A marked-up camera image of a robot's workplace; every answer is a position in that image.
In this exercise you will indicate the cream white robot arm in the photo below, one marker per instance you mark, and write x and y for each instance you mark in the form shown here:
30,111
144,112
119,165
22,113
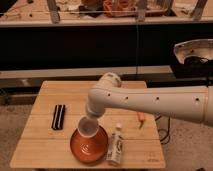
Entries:
194,104

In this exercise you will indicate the orange object on workbench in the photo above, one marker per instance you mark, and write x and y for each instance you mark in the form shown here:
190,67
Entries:
119,8

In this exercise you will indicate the orange marker pen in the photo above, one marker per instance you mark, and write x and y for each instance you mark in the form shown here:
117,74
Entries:
141,118

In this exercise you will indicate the long wooden workbench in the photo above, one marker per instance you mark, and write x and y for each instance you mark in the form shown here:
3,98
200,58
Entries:
54,13

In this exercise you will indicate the white plastic bottle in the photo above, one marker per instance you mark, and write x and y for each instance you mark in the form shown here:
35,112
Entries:
114,153

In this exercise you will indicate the black rectangular case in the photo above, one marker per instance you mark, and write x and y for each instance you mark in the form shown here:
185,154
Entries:
58,117

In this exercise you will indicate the light wooden table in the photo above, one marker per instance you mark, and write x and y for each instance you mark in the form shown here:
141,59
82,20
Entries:
42,147

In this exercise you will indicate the white robot base shell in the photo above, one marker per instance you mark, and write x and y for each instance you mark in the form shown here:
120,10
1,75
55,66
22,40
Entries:
202,48

